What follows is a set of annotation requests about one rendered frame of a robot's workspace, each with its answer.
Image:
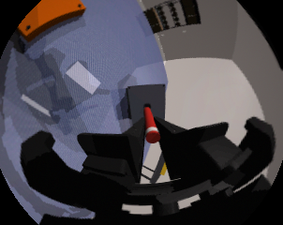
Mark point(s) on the red peg with white band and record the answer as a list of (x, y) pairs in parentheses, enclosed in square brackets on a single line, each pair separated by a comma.
[(151, 132)]

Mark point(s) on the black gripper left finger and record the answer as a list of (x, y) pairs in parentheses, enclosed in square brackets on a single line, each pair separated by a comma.
[(129, 146)]

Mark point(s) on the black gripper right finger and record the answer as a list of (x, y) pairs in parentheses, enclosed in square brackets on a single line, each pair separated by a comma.
[(178, 144)]

